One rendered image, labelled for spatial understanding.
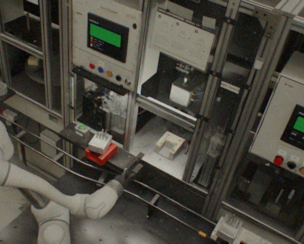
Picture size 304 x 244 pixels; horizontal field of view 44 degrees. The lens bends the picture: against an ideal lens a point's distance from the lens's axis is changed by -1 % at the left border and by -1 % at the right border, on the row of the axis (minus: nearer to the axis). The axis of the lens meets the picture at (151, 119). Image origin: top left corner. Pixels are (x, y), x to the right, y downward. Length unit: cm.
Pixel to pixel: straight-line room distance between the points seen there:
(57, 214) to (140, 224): 53
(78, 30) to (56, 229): 104
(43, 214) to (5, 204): 128
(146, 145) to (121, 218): 49
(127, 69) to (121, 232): 93
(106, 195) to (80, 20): 92
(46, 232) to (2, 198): 143
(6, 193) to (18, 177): 173
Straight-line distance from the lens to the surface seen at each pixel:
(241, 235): 217
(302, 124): 172
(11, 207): 328
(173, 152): 232
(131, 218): 233
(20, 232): 231
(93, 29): 202
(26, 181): 166
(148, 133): 251
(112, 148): 230
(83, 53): 217
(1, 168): 161
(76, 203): 189
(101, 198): 179
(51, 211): 203
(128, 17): 189
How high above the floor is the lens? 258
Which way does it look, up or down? 40 degrees down
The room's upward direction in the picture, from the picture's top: 9 degrees clockwise
